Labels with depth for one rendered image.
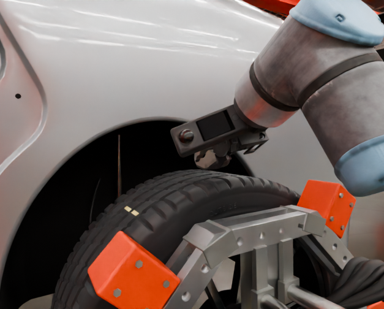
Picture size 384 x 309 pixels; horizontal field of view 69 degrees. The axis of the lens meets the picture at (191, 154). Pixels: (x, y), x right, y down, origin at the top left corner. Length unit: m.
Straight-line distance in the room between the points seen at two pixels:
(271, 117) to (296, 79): 0.08
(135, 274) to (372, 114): 0.31
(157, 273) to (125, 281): 0.04
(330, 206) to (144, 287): 0.37
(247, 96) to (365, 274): 0.34
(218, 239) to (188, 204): 0.09
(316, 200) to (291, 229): 0.12
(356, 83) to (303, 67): 0.05
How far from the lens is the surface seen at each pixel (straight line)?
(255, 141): 0.48
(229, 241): 0.44
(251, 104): 0.39
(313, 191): 0.63
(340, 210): 0.63
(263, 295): 0.50
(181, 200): 0.49
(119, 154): 1.02
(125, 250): 0.38
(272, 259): 0.52
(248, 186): 0.56
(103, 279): 0.39
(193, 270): 0.42
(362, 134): 0.30
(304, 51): 0.33
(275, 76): 0.36
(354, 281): 0.55
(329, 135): 0.31
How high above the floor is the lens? 1.26
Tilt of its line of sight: 3 degrees down
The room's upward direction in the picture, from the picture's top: 2 degrees counter-clockwise
